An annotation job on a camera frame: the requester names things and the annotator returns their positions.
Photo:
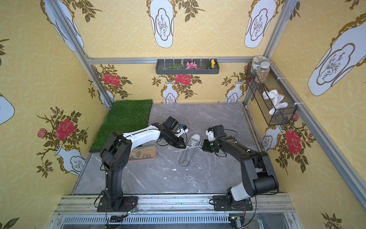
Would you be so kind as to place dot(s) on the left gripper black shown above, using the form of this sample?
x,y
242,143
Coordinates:
x,y
176,140

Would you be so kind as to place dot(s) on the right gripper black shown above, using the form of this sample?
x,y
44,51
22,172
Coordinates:
x,y
208,144

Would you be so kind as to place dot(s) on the grey canvas sneaker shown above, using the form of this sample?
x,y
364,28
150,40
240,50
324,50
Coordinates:
x,y
186,157

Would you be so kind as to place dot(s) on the white shoelace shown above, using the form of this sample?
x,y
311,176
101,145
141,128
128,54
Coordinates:
x,y
188,148

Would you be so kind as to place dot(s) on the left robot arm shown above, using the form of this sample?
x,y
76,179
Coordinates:
x,y
115,156

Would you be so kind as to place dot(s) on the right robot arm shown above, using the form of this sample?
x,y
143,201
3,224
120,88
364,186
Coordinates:
x,y
257,172

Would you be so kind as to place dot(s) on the green artificial grass mat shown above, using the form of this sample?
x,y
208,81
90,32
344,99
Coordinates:
x,y
124,116

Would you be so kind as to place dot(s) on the green artificial plant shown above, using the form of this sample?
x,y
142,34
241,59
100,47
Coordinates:
x,y
175,66

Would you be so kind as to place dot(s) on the white plush toy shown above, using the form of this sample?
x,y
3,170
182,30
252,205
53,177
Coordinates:
x,y
276,98

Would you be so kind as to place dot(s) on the pink artificial flower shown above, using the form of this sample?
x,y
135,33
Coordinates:
x,y
191,65

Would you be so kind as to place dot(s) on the glass jar white lid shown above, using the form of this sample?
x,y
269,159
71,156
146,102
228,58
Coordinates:
x,y
262,72

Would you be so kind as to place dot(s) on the patterned jar behind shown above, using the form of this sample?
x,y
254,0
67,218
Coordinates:
x,y
256,63

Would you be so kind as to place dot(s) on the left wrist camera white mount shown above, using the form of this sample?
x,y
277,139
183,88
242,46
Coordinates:
x,y
181,130

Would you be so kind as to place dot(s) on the grey wall planter shelf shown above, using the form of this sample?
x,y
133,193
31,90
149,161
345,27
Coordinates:
x,y
203,65

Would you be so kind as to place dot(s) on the black wire basket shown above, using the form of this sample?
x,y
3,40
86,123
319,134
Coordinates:
x,y
282,116

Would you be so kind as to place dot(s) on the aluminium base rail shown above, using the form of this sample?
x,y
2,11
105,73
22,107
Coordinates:
x,y
261,212

